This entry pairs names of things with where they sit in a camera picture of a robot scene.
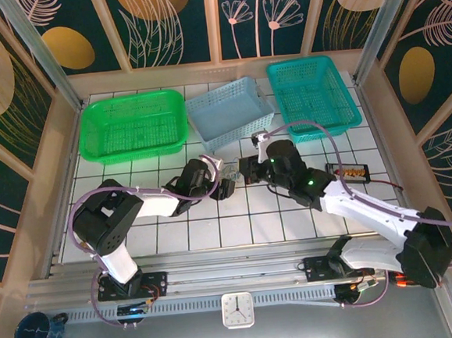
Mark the thin blue cable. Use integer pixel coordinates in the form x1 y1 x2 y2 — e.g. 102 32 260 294
220 161 248 186

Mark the light blue plastic basket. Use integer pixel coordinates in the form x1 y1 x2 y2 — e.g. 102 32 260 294
183 73 279 155

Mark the teal plastic basket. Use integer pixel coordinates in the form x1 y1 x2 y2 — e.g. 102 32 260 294
265 52 365 147

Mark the green plastic basket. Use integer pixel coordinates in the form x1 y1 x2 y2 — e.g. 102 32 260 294
74 87 193 168

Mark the white square clock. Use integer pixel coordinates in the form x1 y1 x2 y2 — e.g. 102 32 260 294
219 290 256 329

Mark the black electronics board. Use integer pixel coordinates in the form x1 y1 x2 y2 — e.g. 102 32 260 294
334 280 378 307
117 303 151 318

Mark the orange black hand tool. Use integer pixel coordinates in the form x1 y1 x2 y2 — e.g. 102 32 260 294
389 271 416 289

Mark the dark blue mug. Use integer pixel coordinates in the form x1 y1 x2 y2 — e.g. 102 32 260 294
12 309 71 338

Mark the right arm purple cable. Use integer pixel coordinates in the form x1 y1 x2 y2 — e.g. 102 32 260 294
263 109 452 315

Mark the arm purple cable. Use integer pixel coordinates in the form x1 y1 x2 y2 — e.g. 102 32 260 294
263 109 452 315
64 153 230 333

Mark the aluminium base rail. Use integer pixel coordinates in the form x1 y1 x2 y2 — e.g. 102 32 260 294
21 226 447 315

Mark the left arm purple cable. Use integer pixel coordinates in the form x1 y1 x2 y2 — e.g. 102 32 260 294
64 153 230 333

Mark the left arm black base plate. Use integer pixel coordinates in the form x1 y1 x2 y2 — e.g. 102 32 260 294
96 270 170 304

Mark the red black wire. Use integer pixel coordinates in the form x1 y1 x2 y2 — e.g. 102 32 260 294
369 176 404 194

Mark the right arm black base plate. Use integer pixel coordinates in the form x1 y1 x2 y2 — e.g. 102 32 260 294
302 251 376 285

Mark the white slotted cable duct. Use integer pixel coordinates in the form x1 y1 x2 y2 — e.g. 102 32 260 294
60 281 390 325

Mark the aluminium frame post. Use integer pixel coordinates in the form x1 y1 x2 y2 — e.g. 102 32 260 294
0 0 85 117
347 0 423 85

